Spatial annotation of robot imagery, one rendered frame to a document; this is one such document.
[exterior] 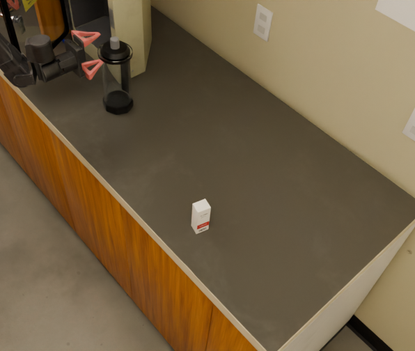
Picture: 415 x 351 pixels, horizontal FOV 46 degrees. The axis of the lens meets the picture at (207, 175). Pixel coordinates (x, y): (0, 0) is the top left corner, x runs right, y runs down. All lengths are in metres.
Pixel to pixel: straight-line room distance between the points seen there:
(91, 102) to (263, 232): 0.76
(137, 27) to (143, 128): 0.35
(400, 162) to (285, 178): 0.36
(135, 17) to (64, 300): 1.31
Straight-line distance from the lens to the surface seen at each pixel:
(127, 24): 1.72
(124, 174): 1.54
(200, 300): 1.51
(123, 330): 2.30
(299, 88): 1.77
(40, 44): 1.44
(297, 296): 1.35
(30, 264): 2.52
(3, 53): 1.46
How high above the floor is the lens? 2.12
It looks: 51 degrees down
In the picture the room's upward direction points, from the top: 6 degrees clockwise
